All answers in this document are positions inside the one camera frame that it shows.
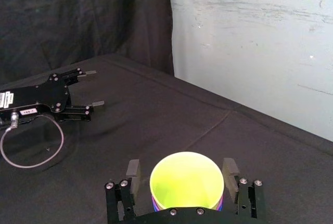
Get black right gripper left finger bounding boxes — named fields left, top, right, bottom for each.
left=105, top=159, right=143, bottom=224

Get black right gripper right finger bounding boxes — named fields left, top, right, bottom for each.
left=222, top=157, right=268, bottom=222

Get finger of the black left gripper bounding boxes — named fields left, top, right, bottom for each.
left=53, top=100, right=105, bottom=123
left=61, top=68, right=97, bottom=84

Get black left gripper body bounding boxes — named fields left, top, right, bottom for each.
left=0, top=73, right=72, bottom=126

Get yellow-green plastic cup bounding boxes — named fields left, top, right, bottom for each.
left=149, top=151, right=225, bottom=211

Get black table cloth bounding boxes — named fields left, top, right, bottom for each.
left=0, top=54, right=333, bottom=224

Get black backdrop cloth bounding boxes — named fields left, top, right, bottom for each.
left=0, top=0, right=175, bottom=86

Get thin grey looped cable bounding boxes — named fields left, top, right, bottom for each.
left=0, top=112, right=65, bottom=169

